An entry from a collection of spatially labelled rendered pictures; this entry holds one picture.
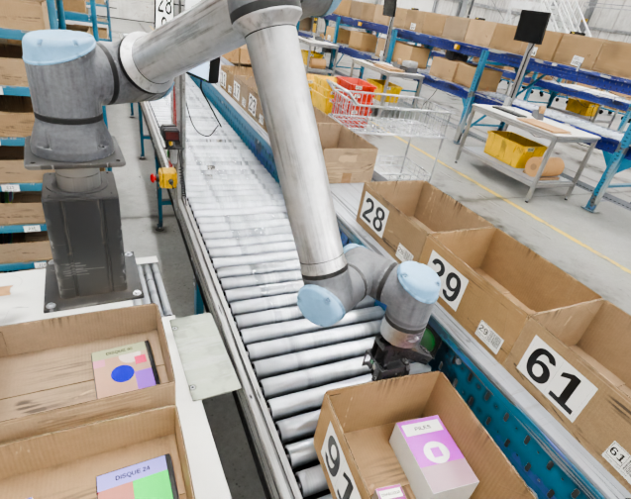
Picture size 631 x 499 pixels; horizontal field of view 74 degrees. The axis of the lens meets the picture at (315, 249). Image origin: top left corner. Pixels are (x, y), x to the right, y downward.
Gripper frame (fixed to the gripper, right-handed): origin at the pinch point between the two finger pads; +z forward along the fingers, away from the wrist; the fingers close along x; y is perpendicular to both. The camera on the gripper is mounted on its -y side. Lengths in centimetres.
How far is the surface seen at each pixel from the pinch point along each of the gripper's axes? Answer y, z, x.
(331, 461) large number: 21.5, -1.9, 12.4
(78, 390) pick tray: 67, 4, -25
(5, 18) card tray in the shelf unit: 86, -57, -150
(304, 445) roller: 22.5, 5.2, 3.3
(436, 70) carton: -454, -9, -558
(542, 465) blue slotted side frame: -25.9, 1.7, 26.8
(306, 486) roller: 25.4, 5.9, 11.7
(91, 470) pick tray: 65, 4, -4
